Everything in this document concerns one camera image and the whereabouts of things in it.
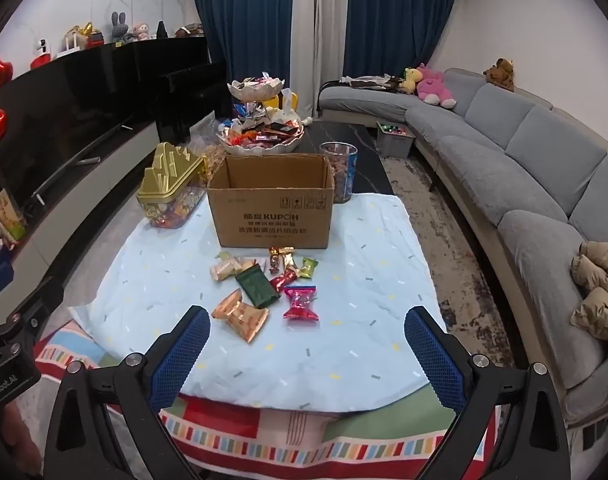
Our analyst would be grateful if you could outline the dark green snack packet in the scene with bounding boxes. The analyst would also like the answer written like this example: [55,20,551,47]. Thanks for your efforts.
[235,266,281,309]

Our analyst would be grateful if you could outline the clear cup with blue label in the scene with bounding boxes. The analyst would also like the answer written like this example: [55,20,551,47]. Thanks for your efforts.
[320,141,359,204]

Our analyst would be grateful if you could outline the yellow plastic holder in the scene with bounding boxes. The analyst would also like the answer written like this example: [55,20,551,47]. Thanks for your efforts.
[263,89,299,111]

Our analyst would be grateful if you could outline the grey white television cabinet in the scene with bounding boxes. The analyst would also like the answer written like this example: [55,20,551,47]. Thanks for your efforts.
[11,121,159,273]

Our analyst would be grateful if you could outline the patterned grey rug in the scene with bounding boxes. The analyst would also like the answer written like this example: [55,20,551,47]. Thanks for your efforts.
[381,157,514,366]

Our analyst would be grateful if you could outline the pink bow-shaped candy packet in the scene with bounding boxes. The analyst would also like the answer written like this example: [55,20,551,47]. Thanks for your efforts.
[282,285,321,322]

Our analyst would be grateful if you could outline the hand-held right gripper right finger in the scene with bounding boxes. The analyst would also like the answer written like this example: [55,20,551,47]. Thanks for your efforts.
[404,306,572,480]

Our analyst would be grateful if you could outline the pink plush toy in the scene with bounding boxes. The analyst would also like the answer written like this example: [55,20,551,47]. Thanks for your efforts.
[416,63,457,109]

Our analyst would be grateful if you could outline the white red robot toy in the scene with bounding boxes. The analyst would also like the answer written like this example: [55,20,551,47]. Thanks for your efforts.
[31,37,52,68]

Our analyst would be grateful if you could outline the crumpled clothes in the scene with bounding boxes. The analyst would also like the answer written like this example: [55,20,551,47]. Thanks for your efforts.
[341,74,407,93]

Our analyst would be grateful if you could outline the small red candy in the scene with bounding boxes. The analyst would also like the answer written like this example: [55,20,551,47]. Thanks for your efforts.
[270,269,299,292]

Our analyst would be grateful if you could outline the black glossy piano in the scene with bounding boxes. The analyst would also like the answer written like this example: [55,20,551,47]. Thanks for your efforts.
[134,36,229,143]

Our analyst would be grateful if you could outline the colourful boxes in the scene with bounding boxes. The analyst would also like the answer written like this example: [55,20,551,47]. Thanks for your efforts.
[0,190,27,261]

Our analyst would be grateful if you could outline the clear packet with yellow pastry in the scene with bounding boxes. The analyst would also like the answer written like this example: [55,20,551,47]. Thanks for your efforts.
[210,256,255,282]

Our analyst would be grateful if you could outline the brown cardboard box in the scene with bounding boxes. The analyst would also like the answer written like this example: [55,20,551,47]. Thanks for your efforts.
[207,154,335,251]

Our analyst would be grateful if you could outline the clear plastic bag of nuts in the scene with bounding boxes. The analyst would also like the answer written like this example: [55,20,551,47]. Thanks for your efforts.
[189,112,229,186]

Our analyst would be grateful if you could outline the pile of assorted wrapped sweets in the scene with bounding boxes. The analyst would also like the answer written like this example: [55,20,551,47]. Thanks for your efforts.
[223,115,303,148]

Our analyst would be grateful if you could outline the person's left hand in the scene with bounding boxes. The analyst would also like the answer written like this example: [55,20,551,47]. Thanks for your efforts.
[0,402,42,480]

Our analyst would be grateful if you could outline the gold-lidded clear candy container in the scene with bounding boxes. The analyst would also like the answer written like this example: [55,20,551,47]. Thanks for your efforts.
[136,141,208,229]

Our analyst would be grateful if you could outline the white sheer curtain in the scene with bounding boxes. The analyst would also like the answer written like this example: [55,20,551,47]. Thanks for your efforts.
[294,0,352,121]

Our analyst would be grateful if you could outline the gold balloon with white rack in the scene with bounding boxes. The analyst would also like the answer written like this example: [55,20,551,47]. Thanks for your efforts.
[59,22,106,57]

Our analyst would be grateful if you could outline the white tiered petal bowl stand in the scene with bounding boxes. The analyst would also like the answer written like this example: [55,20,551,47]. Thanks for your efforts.
[218,75,305,156]

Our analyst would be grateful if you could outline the grey sectional sofa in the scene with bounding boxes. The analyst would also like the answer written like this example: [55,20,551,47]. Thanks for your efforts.
[318,67,608,426]

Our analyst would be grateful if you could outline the black curved television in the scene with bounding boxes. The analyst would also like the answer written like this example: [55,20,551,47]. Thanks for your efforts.
[0,52,140,201]

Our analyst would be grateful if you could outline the brown plush toy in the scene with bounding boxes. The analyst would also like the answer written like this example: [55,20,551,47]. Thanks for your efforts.
[485,58,515,92]

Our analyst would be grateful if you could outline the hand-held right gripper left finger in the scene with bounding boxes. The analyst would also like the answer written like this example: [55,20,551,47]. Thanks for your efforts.
[43,305,212,480]

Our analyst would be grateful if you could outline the blue curtain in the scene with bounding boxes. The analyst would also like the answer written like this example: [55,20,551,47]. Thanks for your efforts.
[341,0,462,83]
[186,0,297,116]

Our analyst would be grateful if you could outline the grey storage bin with toys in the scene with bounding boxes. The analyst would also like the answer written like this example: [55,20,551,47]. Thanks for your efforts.
[376,121,415,158]

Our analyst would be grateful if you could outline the orange snack packet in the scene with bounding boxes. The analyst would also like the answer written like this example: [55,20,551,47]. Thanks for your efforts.
[211,289,269,345]

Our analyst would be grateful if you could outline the light blue confetti tablecloth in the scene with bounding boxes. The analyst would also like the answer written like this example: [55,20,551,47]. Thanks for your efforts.
[69,192,447,418]

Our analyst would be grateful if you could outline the beige puffer jacket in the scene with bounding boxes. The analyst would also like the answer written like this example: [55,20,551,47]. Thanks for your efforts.
[570,241,608,346]

